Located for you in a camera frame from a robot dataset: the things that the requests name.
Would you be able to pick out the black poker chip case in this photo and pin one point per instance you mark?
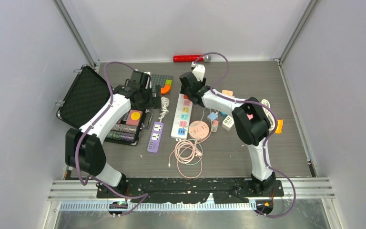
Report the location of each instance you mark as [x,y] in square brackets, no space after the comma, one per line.
[86,96]

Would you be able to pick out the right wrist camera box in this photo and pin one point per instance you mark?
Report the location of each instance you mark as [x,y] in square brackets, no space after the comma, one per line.
[198,71]

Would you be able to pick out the orange small object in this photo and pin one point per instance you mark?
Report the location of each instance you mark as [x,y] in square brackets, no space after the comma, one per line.
[279,126]

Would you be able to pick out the light blue charger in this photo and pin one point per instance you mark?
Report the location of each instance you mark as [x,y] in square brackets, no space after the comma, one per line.
[212,117]

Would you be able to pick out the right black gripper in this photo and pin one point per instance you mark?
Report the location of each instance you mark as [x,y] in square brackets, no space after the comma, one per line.
[202,83]

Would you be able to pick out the grey lego baseplate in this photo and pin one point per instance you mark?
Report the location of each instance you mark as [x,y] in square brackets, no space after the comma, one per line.
[159,79]

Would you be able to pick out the salmon pink charger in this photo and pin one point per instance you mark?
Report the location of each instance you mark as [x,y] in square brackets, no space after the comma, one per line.
[214,126]

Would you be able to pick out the pink triangular power strip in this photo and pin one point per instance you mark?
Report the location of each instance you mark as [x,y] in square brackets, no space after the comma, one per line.
[250,116]

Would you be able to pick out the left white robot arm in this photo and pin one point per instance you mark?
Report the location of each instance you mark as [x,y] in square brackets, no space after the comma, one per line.
[83,146]

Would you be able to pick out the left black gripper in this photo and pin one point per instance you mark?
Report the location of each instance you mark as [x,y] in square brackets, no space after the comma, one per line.
[154,102]

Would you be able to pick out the pink round power socket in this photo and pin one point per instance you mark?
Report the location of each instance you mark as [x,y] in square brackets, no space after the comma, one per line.
[198,130]

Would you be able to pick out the red glitter microphone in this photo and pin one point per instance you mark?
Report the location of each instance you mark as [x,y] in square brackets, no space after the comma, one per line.
[192,58]

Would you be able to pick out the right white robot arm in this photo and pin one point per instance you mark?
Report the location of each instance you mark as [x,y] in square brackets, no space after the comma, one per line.
[250,121]

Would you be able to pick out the white multicolour power strip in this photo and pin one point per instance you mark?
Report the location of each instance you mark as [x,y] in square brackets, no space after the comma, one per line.
[181,120]

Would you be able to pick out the white USB power strip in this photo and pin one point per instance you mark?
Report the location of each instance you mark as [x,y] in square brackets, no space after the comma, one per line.
[228,123]

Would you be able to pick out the purple power strip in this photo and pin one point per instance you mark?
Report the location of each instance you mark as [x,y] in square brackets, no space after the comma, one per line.
[155,138]

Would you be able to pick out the beige cube adapter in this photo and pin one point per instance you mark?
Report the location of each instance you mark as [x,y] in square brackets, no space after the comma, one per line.
[227,92]

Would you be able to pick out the orange curved lego piece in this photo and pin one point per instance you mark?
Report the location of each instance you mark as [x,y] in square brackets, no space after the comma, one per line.
[166,89]

